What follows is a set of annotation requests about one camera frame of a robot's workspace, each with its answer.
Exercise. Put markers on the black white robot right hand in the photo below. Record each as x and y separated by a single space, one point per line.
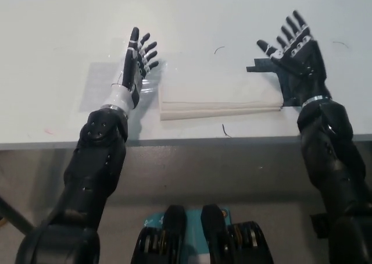
305 69

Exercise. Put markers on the clear plastic bag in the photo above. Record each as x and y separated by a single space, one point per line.
98 83

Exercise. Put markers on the black table leg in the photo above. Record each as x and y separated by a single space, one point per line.
14 214

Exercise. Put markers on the black table foot plate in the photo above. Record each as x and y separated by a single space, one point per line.
319 223

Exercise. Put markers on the black tape patch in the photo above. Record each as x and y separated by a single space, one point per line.
287 89

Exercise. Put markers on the black white robot left hand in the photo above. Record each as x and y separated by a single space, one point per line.
130 69

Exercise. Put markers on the white napkin stack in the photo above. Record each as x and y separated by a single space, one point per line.
218 92

